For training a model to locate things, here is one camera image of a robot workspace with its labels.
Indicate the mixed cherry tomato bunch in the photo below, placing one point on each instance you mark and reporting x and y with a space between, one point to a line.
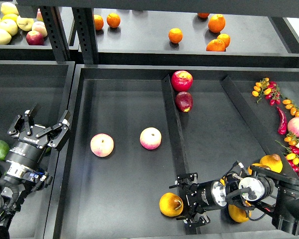
290 151

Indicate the dark red apple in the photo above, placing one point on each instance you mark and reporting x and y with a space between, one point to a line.
184 101

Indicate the black centre tray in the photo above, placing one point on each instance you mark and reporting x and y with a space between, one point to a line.
116 197

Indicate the black left tray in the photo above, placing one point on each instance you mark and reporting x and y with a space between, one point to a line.
22 85

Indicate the red apple on shelf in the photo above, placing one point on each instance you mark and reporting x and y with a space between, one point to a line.
34 38

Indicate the black tray divider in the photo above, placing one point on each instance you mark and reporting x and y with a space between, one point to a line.
262 120
174 128

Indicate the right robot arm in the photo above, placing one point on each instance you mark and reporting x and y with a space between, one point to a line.
274 194

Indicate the bright red apple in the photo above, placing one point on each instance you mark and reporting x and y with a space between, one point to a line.
181 81

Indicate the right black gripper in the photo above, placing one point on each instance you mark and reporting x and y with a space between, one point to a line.
201 197

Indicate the pink apple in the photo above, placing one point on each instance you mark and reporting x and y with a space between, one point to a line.
150 138
102 145
293 126

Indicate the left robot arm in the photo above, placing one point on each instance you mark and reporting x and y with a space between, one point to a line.
25 175

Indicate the pink apple right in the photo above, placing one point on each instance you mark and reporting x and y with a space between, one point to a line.
293 126

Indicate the black tray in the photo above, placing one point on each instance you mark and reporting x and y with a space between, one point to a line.
116 197
22 85

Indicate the pink apple left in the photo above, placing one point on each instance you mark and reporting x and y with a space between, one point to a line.
102 145

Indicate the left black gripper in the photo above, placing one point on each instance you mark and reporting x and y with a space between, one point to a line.
32 140

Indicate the red chili pepper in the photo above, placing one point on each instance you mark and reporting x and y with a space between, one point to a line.
282 128

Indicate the yellow lemon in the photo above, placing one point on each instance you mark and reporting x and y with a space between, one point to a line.
10 16

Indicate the peach on shelf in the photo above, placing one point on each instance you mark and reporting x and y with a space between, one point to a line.
39 26

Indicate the pink apple centre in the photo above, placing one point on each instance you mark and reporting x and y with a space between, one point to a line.
150 138

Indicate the black shelf post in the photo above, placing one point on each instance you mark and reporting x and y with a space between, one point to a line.
55 32
84 24

